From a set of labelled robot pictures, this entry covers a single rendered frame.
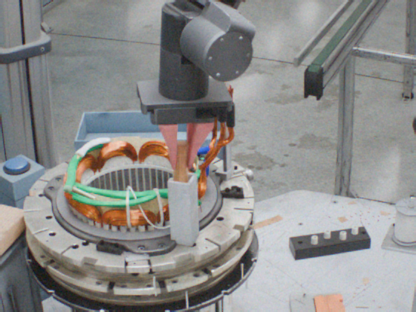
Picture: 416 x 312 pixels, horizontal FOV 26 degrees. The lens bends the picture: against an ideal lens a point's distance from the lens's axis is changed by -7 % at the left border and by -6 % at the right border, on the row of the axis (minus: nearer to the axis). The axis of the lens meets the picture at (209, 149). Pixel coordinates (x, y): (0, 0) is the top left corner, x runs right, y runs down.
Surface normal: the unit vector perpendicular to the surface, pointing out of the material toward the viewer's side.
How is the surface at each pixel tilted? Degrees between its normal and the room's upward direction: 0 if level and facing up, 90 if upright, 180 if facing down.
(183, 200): 90
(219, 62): 92
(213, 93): 4
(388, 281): 0
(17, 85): 90
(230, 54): 92
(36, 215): 0
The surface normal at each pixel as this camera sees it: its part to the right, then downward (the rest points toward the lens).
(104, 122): -0.02, 0.47
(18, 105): 0.50, 0.40
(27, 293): 0.94, 0.15
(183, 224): -0.30, 0.45
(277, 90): -0.03, -0.88
